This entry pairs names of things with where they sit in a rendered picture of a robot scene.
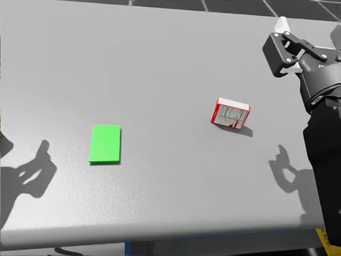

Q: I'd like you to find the green pad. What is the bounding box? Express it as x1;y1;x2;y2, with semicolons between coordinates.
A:
87;124;121;164

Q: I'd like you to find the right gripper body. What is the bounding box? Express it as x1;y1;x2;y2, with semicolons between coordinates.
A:
296;53;341;113

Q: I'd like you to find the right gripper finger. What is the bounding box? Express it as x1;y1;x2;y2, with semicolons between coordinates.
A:
262;16;329;79
329;24;341;62

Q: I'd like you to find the red and white carton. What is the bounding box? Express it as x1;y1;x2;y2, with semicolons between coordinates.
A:
210;97;251;131

